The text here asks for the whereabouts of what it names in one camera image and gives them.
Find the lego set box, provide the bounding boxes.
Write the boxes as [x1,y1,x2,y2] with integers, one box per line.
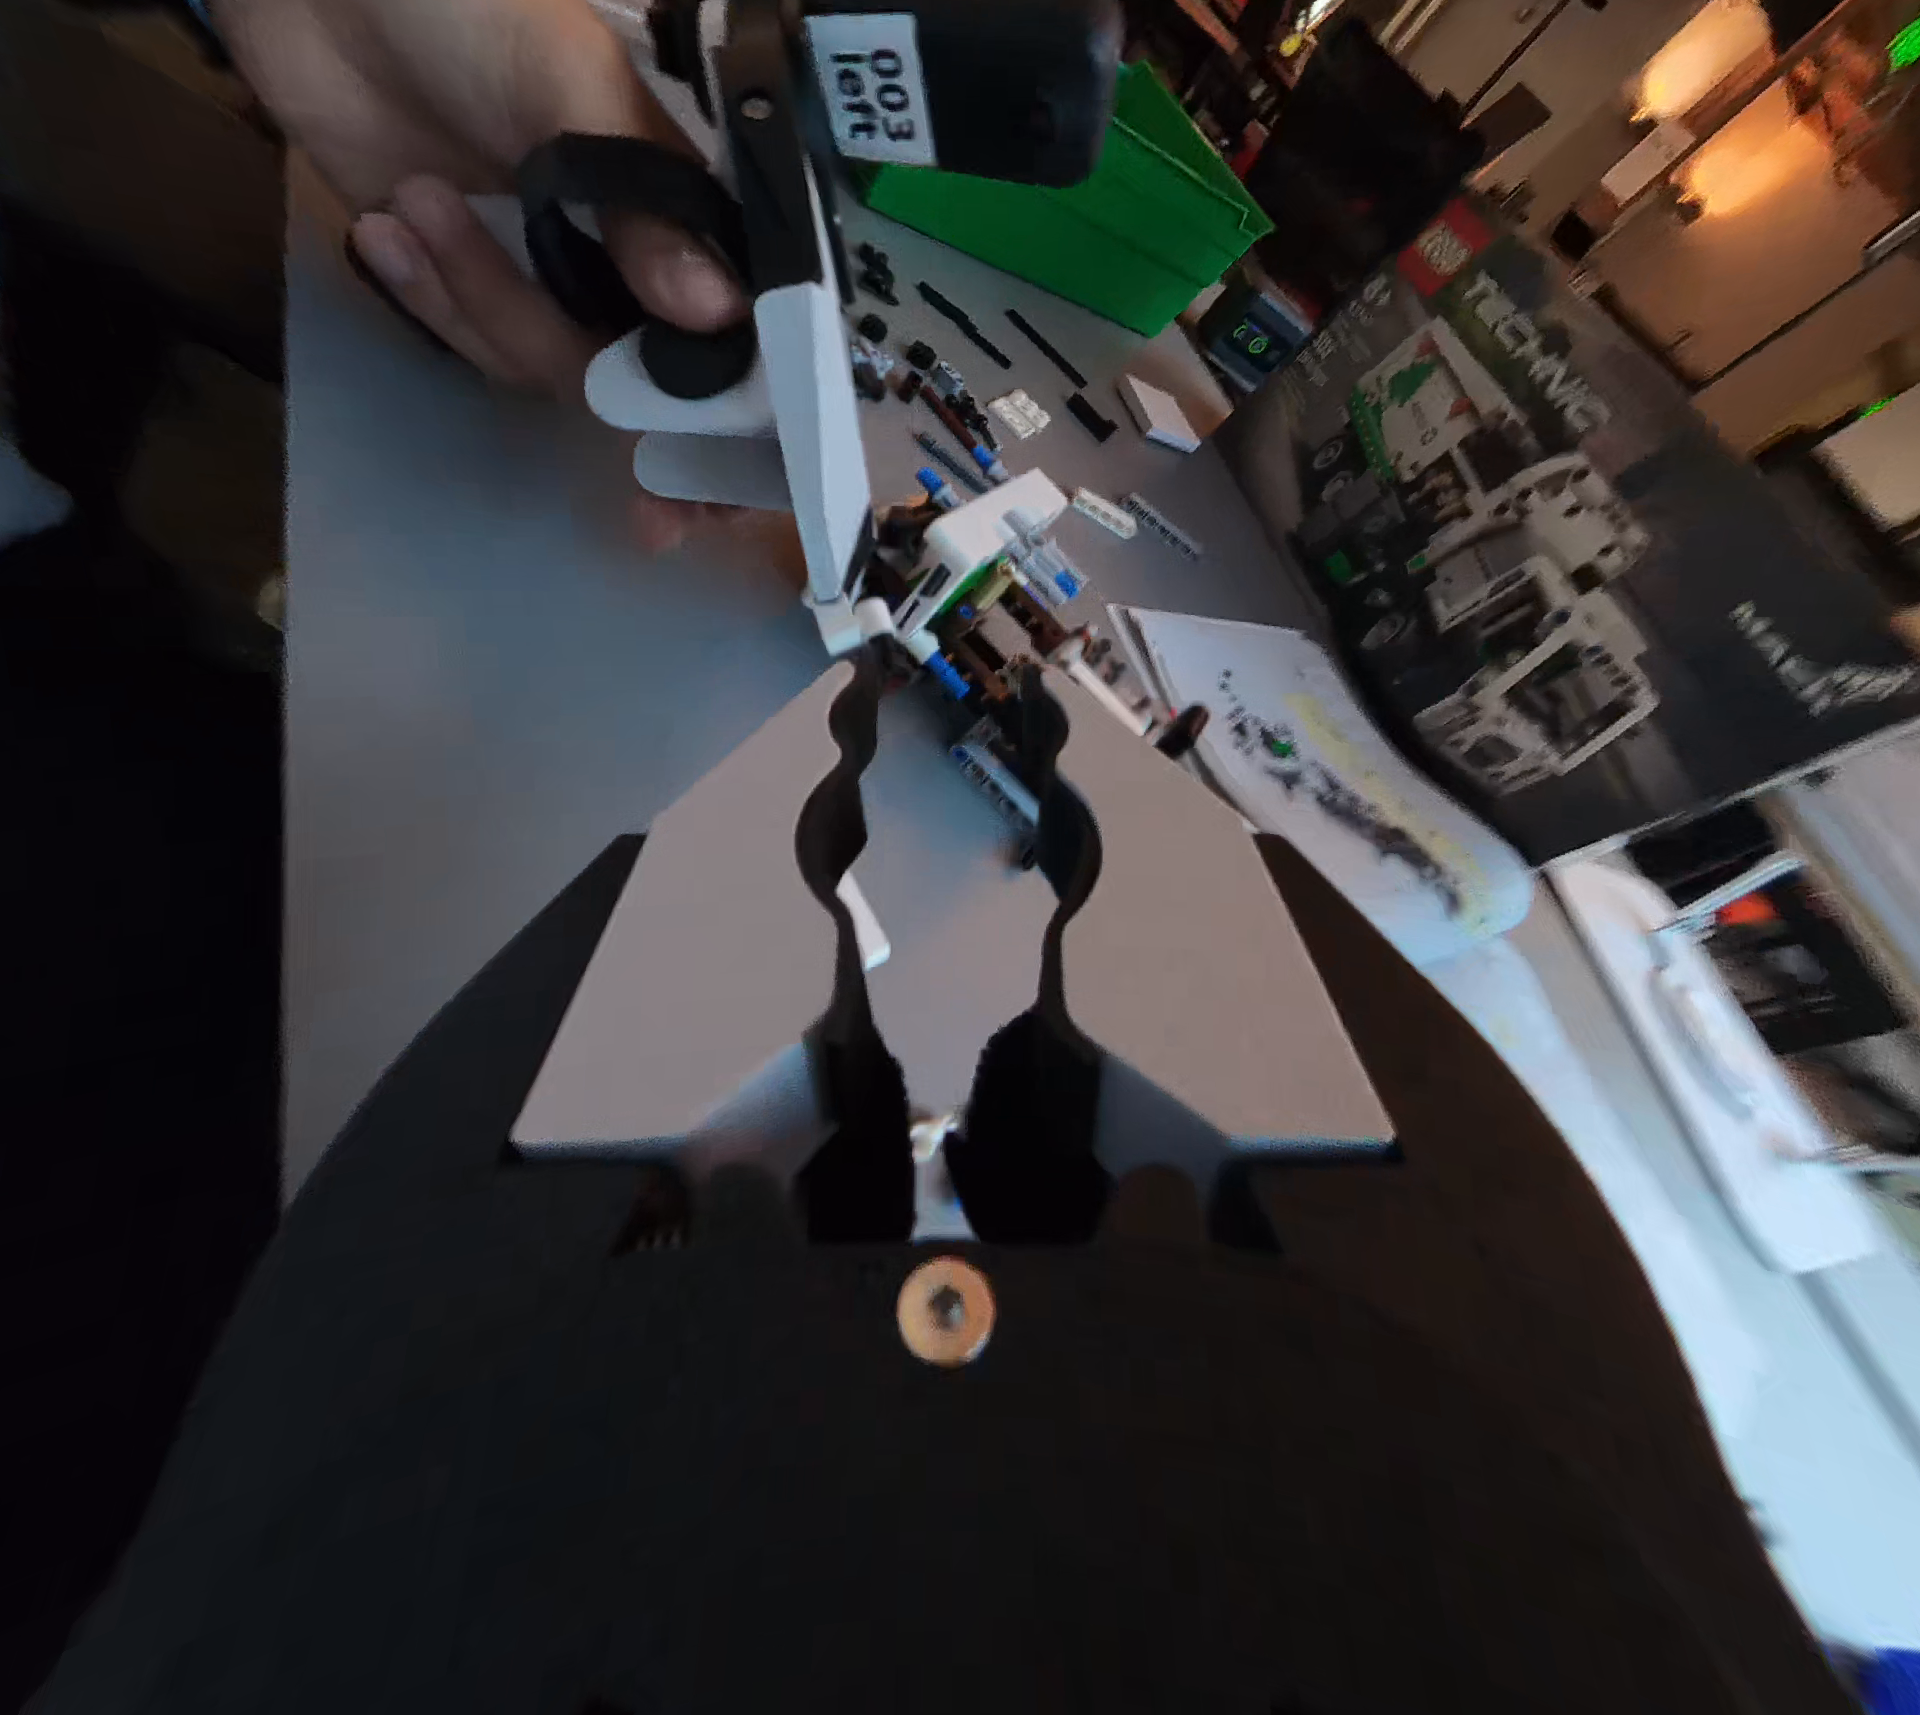
[1209,197,1920,865]

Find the white lego piece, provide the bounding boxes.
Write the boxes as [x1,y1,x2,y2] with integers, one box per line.
[834,865,896,978]

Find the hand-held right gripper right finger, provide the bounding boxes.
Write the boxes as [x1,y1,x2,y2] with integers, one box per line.
[956,663,1401,1239]

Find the small white box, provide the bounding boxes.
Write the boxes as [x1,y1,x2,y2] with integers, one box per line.
[1119,369,1209,460]

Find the person's left hand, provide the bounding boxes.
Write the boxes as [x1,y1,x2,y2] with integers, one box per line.
[182,0,757,397]

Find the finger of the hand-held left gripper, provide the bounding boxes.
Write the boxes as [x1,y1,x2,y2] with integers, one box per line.
[751,278,904,657]

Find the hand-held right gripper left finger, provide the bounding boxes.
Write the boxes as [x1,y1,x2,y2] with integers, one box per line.
[510,663,917,1239]

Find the black floor lamp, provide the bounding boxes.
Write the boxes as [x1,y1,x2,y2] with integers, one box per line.
[1460,0,1610,134]

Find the black lego axle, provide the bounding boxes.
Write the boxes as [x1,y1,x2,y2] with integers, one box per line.
[917,278,1016,375]
[1004,307,1090,391]

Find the partly built lego truck model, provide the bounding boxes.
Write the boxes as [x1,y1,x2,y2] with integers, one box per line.
[862,468,1204,877]

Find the dark device with green light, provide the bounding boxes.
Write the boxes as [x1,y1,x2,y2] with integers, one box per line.
[1204,278,1320,391]

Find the white storage box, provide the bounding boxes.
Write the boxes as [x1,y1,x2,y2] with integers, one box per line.
[1548,811,1920,1277]

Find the lego instruction booklet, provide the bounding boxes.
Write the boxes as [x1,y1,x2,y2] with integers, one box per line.
[1107,603,1536,973]

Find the scattered small lego pieces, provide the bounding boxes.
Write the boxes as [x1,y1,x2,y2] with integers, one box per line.
[846,242,1007,491]

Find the green plastic bin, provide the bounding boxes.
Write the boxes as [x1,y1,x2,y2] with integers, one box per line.
[787,0,1279,341]

